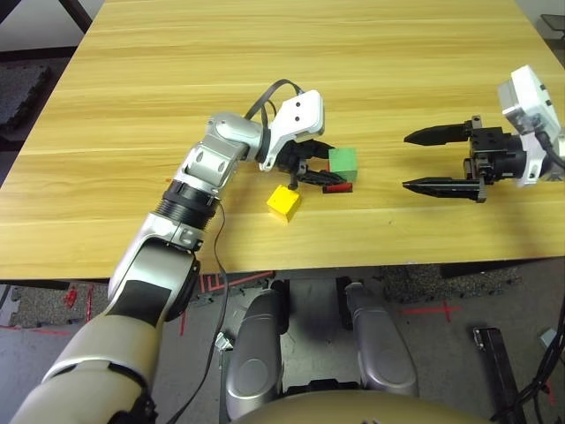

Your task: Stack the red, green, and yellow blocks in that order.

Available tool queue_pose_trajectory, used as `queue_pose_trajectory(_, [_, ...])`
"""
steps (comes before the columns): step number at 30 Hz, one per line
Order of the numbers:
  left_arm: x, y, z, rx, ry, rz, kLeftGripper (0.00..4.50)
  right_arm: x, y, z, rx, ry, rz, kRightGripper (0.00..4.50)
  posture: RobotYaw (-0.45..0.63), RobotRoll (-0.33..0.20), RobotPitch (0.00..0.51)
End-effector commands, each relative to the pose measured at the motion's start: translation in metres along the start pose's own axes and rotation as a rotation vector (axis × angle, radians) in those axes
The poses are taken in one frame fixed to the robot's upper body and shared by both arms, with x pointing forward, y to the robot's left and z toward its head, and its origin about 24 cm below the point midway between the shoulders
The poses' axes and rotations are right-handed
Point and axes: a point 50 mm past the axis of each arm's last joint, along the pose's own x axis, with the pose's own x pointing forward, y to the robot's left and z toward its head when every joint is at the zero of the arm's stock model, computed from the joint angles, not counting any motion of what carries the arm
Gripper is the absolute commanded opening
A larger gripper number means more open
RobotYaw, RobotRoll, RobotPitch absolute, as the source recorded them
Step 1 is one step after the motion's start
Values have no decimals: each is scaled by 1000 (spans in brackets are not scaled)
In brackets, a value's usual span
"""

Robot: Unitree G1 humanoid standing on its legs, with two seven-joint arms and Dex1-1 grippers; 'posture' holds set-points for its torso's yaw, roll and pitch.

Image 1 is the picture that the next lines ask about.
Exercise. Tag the black diagonal metal bar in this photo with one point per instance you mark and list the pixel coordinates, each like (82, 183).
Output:
(80, 14)

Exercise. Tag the dark foam floor mat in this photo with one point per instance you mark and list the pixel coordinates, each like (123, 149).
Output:
(17, 97)

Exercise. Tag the beige robot torso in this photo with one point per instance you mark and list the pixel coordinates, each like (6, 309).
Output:
(353, 411)

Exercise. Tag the red wooden block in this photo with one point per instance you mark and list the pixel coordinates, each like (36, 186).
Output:
(340, 188)

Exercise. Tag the small metal bracket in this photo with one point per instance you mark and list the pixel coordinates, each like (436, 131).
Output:
(225, 342)

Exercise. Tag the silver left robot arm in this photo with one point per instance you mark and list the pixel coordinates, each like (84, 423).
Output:
(212, 159)

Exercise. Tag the speckled foam mat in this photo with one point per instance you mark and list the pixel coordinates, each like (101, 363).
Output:
(441, 282)
(44, 305)

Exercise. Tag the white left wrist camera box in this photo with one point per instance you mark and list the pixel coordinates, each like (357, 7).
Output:
(300, 115)

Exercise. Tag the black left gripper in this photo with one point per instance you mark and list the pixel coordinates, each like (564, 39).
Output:
(295, 161)

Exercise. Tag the red tape cross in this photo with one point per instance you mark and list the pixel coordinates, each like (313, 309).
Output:
(446, 309)

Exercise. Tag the silver left robot leg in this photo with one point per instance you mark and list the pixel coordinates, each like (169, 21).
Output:
(256, 353)

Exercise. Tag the black robot pelvis block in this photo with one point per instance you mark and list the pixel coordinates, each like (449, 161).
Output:
(322, 384)

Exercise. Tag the yellow wooden block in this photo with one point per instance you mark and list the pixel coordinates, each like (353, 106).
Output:
(282, 201)

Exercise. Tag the black flat stand plate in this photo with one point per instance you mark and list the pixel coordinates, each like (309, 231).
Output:
(555, 21)

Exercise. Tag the black square marker pad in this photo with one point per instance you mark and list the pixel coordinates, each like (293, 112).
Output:
(324, 190)

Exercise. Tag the silver robot leg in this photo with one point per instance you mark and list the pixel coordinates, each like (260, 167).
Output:
(384, 349)
(256, 353)

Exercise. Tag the silver right robot leg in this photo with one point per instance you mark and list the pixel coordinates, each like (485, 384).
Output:
(384, 349)

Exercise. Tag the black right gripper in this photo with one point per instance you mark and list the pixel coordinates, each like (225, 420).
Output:
(496, 154)

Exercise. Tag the green wooden block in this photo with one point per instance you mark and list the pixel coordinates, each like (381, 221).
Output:
(344, 161)

